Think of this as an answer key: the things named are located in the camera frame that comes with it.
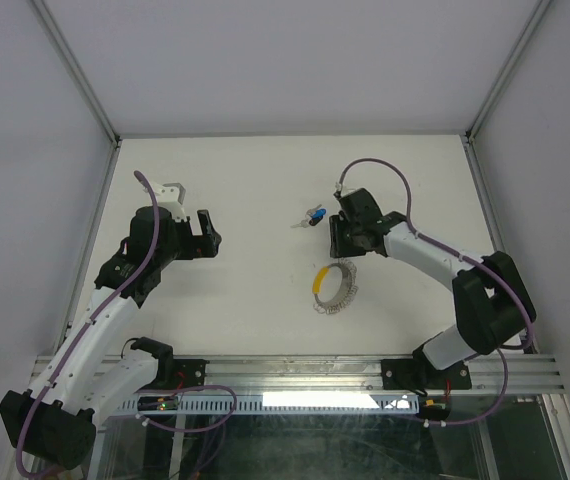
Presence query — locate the large keyring with yellow grip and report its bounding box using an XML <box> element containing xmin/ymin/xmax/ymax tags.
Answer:
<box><xmin>311</xmin><ymin>259</ymin><xmax>358</xmax><ymax>315</ymax></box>

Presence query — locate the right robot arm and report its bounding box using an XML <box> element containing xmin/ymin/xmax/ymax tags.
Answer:
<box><xmin>329</xmin><ymin>188</ymin><xmax>536</xmax><ymax>393</ymax></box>

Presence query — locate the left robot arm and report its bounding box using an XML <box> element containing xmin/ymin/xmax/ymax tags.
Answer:
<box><xmin>0</xmin><ymin>206</ymin><xmax>222</xmax><ymax>470</ymax></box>

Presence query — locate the key bunch with blue fob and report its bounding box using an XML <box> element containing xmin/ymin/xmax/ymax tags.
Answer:
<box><xmin>292</xmin><ymin>204</ymin><xmax>327</xmax><ymax>229</ymax></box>

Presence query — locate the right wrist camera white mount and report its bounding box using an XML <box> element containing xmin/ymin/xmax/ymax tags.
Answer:
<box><xmin>334</xmin><ymin>182</ymin><xmax>355</xmax><ymax>199</ymax></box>

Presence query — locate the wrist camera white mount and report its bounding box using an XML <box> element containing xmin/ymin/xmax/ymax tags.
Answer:
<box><xmin>150</xmin><ymin>181</ymin><xmax>187</xmax><ymax>222</ymax></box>
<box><xmin>334</xmin><ymin>182</ymin><xmax>355</xmax><ymax>199</ymax></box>

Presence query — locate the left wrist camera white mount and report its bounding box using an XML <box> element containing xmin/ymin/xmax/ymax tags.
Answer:
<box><xmin>150</xmin><ymin>181</ymin><xmax>187</xmax><ymax>222</ymax></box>

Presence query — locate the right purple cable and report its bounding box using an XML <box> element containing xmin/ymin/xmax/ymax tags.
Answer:
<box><xmin>336</xmin><ymin>157</ymin><xmax>538</xmax><ymax>428</ymax></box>

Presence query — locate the purple cable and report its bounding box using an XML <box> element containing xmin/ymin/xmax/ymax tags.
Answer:
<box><xmin>336</xmin><ymin>157</ymin><xmax>538</xmax><ymax>428</ymax></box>
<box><xmin>14</xmin><ymin>169</ymin><xmax>239</xmax><ymax>475</ymax></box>

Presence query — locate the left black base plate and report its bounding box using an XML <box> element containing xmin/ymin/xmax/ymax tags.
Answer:
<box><xmin>142</xmin><ymin>358</ymin><xmax>208</xmax><ymax>391</ymax></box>

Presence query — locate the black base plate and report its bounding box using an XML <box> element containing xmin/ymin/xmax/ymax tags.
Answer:
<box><xmin>142</xmin><ymin>358</ymin><xmax>208</xmax><ymax>391</ymax></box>
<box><xmin>380</xmin><ymin>358</ymin><xmax>472</xmax><ymax>395</ymax></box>

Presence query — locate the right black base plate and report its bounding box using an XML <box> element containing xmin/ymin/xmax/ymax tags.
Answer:
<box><xmin>380</xmin><ymin>358</ymin><xmax>472</xmax><ymax>395</ymax></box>

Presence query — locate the white slotted cable duct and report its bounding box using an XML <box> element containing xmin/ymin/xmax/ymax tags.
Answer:
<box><xmin>116</xmin><ymin>391</ymin><xmax>419</xmax><ymax>415</ymax></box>

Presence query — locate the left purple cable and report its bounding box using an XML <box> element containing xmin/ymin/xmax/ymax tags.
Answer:
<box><xmin>14</xmin><ymin>169</ymin><xmax>239</xmax><ymax>475</ymax></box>

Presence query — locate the aluminium mounting rail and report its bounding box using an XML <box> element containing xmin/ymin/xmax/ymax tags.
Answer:
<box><xmin>29</xmin><ymin>352</ymin><xmax>564</xmax><ymax>399</ymax></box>

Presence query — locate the left aluminium frame post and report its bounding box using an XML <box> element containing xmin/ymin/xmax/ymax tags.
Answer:
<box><xmin>28</xmin><ymin>1</ymin><xmax>122</xmax><ymax>351</ymax></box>

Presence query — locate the aluminium frame post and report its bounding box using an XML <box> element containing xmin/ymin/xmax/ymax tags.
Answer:
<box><xmin>464</xmin><ymin>0</ymin><xmax>556</xmax><ymax>351</ymax></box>
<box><xmin>28</xmin><ymin>1</ymin><xmax>122</xmax><ymax>351</ymax></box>

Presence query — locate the right aluminium frame post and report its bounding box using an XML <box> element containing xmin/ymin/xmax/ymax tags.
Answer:
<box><xmin>464</xmin><ymin>0</ymin><xmax>556</xmax><ymax>351</ymax></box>

